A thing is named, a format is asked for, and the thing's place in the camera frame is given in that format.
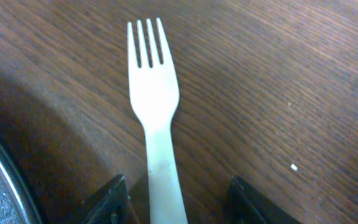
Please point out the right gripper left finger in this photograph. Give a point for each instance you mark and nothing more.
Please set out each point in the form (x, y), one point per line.
(108, 205)

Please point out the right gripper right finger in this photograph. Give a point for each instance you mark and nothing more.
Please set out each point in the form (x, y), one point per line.
(245, 204)

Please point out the white plastic fork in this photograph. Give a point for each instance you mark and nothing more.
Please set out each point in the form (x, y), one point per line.
(154, 96)

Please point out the round black serving tray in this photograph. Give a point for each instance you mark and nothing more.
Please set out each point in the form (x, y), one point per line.
(17, 204)

